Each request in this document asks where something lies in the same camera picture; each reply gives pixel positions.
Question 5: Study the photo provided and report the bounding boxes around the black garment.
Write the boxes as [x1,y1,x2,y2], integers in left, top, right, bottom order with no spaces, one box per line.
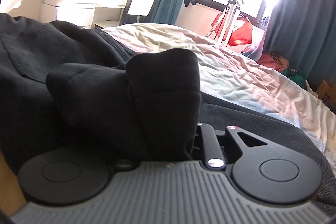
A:
[1,14,335,215]

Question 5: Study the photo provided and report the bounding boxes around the white dressing table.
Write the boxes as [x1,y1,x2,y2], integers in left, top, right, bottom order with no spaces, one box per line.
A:
[40,0,127,28]

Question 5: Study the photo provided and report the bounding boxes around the pastel bed duvet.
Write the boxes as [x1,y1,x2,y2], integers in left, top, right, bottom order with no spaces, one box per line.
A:
[102,23,335,169]

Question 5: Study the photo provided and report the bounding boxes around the pink cloth pile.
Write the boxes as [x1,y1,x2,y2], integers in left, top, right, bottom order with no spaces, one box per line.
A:
[257,53,287,72]

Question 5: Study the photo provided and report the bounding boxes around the light blue cloth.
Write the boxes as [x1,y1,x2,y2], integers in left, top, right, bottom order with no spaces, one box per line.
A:
[240,40,264,61]

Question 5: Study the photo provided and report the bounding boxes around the green garment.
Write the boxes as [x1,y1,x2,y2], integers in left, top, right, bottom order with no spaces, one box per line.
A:
[281,68,307,90]

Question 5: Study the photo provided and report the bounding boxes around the beige crumpled cloth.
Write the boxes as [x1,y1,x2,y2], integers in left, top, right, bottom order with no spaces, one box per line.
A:
[271,53,289,72]

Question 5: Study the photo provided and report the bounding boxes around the red garment on hanger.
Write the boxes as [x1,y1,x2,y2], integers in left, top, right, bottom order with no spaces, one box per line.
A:
[211,11,254,47]

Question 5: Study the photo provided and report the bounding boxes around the brown paper bag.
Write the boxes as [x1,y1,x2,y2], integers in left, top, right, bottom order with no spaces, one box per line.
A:
[316,80,336,106]

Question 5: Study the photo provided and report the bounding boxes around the white garment steamer stand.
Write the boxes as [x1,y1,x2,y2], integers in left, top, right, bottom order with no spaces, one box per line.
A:
[206,0,244,47]

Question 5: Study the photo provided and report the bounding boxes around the teal right curtain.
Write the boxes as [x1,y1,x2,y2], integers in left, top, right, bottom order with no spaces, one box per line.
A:
[264,0,335,87]

